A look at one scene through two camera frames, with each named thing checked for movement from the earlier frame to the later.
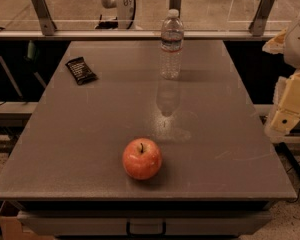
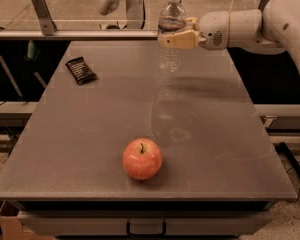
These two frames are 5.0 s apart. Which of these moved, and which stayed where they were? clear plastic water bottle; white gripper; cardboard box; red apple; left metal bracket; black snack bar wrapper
Moved: clear plastic water bottle; white gripper
Stayed: cardboard box; left metal bracket; black snack bar wrapper; red apple
